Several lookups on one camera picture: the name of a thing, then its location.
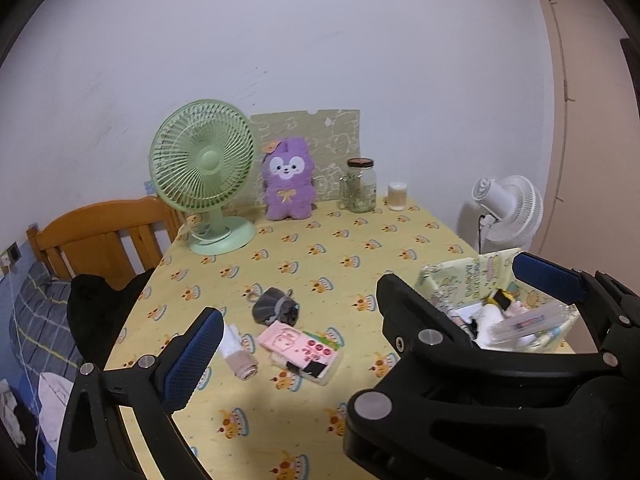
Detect pink tissue pack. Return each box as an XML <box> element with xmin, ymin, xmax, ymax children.
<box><xmin>257</xmin><ymin>321</ymin><xmax>343</xmax><ymax>386</ymax></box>

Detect glass jar with lid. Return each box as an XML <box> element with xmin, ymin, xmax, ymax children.
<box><xmin>340</xmin><ymin>157</ymin><xmax>378</xmax><ymax>214</ymax></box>

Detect beige sock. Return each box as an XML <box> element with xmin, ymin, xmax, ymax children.
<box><xmin>224</xmin><ymin>350</ymin><xmax>258</xmax><ymax>380</ymax></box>

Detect beige patterned board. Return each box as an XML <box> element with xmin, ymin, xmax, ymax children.
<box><xmin>226</xmin><ymin>110</ymin><xmax>360</xmax><ymax>209</ymax></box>

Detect white cloth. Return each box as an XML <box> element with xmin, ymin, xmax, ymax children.
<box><xmin>218</xmin><ymin>324</ymin><xmax>244</xmax><ymax>359</ymax></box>

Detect cartoon tissue pack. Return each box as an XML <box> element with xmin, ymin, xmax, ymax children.
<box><xmin>483</xmin><ymin>288</ymin><xmax>528</xmax><ymax>318</ymax></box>

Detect yellow cake-print tablecloth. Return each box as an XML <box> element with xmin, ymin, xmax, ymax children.
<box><xmin>104</xmin><ymin>195</ymin><xmax>576</xmax><ymax>480</ymax></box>

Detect white clothes on bed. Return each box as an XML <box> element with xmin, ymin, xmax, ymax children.
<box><xmin>1</xmin><ymin>372</ymin><xmax>73</xmax><ymax>464</ymax></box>

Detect black chair back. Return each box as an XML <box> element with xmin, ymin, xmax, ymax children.
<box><xmin>67</xmin><ymin>269</ymin><xmax>154</xmax><ymax>370</ymax></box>

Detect wall power outlet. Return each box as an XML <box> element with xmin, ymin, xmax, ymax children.
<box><xmin>0</xmin><ymin>243</ymin><xmax>22</xmax><ymax>268</ymax></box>

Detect wooden bed headboard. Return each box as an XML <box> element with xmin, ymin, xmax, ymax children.
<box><xmin>26</xmin><ymin>196</ymin><xmax>184</xmax><ymax>289</ymax></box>

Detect beige door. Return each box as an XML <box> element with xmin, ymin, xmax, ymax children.
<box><xmin>532</xmin><ymin>0</ymin><xmax>639</xmax><ymax>289</ymax></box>

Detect purple plush toy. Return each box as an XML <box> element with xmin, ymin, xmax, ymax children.
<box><xmin>262</xmin><ymin>136</ymin><xmax>316</xmax><ymax>221</ymax></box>

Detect blue plaid pillow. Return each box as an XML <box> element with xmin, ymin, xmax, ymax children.
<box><xmin>9</xmin><ymin>262</ymin><xmax>82</xmax><ymax>384</ymax></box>

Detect white standing fan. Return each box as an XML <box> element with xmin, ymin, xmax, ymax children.
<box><xmin>472</xmin><ymin>176</ymin><xmax>544</xmax><ymax>252</ymax></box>

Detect yellow cartoon storage box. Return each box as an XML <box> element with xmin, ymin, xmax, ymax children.
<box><xmin>416</xmin><ymin>249</ymin><xmax>579</xmax><ymax>353</ymax></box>

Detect grey drawstring pouch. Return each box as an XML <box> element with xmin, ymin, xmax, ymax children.
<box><xmin>252</xmin><ymin>287</ymin><xmax>300</xmax><ymax>326</ymax></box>

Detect green desk fan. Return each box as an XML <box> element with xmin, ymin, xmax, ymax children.
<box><xmin>149</xmin><ymin>99</ymin><xmax>255</xmax><ymax>256</ymax></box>

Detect cotton swab container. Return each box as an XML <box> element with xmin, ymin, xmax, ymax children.
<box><xmin>386</xmin><ymin>182</ymin><xmax>408</xmax><ymax>211</ymax></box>

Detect clear plastic zip bag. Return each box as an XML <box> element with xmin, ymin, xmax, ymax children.
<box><xmin>489</xmin><ymin>301</ymin><xmax>576</xmax><ymax>344</ymax></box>

